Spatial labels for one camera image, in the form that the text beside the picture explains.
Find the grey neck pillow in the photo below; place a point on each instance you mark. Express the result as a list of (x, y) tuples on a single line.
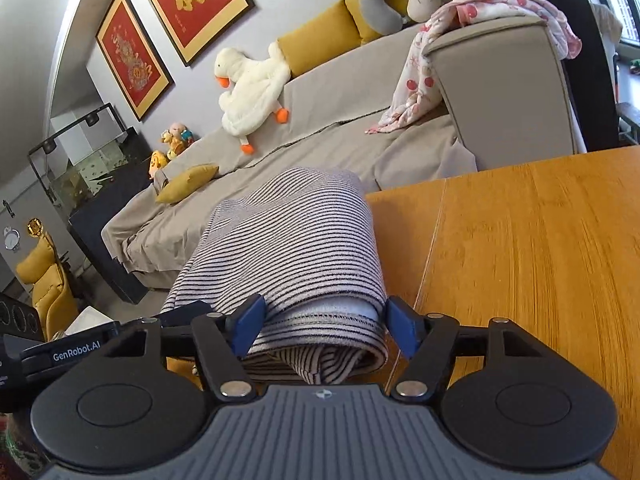
[(372, 5)]

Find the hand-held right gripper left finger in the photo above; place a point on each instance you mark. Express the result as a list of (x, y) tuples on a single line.
[(248, 327)]

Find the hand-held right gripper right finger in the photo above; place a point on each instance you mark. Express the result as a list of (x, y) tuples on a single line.
[(402, 327)]

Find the white round clock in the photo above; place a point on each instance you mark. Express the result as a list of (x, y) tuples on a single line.
[(10, 240)]

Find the pink floral blanket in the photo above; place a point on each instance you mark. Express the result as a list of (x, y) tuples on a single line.
[(520, 2)]

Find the glass fish tank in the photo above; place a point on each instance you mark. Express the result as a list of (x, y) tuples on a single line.
[(80, 170)]

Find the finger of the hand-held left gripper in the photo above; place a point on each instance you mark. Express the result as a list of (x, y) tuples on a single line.
[(182, 314)]

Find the yellow armchair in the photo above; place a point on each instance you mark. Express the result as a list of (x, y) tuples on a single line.
[(47, 290)]

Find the black white striped garment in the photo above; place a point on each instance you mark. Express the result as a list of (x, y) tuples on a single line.
[(295, 240)]

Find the black cabinet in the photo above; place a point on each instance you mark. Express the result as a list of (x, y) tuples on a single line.
[(110, 240)]

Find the black appliance with dials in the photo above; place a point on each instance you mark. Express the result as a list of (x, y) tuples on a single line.
[(17, 317)]

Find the small yellow pillow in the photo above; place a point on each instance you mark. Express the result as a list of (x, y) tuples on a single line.
[(187, 184)]

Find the grey sofa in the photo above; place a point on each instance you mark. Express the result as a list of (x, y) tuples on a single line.
[(505, 95)]

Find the hanging white garment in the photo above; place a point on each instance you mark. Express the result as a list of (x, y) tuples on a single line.
[(607, 22)]

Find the large yellow cushion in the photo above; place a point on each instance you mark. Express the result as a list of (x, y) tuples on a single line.
[(320, 40)]

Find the gold round ornament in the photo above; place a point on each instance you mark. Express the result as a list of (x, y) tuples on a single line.
[(35, 227)]

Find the red gold character framed picture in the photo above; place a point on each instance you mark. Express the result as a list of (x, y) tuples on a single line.
[(192, 5)]

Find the red gold dragon framed picture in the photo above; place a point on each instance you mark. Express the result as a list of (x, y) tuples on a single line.
[(132, 52)]

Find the white duck plush toy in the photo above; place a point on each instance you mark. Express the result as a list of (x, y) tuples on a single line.
[(252, 92)]

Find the small yellow plush toy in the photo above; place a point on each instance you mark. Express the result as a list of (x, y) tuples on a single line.
[(158, 165)]

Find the small colourful doll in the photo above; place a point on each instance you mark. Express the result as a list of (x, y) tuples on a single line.
[(177, 140)]

